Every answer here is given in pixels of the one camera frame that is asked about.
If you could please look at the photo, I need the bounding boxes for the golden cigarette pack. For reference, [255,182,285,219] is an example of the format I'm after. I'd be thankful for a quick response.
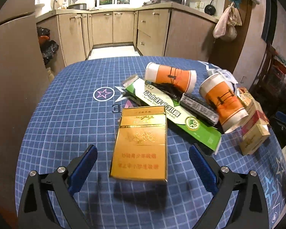
[109,106,168,182]

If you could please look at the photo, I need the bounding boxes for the beige kitchen cabinets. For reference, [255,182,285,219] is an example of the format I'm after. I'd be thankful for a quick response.
[36,2,218,72]

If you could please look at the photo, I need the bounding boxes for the black trash bags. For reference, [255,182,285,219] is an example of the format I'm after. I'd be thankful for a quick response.
[36,26,59,65]

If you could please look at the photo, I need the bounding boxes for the red gold cigarette pack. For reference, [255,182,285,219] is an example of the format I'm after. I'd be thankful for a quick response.
[236,87,269,135]

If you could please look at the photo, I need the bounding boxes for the beige open cigarette pack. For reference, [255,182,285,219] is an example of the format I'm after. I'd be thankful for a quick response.
[239,122,270,156]

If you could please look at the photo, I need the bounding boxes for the orange paper cup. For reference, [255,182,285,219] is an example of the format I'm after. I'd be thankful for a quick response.
[145,62,197,94]
[199,73,248,133]

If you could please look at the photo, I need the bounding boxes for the crumpled white blue paper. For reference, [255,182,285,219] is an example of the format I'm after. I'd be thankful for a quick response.
[207,68,238,92]

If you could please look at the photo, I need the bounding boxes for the silver blister pack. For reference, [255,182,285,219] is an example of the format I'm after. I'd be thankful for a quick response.
[179,93,219,126]

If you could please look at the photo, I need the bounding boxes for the green white carton box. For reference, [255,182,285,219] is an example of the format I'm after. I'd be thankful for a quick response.
[122,74,222,154]

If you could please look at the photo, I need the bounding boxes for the hanging cloth bags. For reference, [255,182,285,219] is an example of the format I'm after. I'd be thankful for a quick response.
[213,0,242,42]

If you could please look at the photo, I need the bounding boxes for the beige refrigerator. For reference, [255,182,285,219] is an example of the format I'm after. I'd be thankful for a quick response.
[0,0,49,217]

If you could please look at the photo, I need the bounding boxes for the small black hanging pan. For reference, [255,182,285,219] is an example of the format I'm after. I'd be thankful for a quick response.
[204,0,216,15]

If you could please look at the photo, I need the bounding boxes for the blue grid table mat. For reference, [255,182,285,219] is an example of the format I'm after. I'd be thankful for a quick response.
[15,56,286,228]

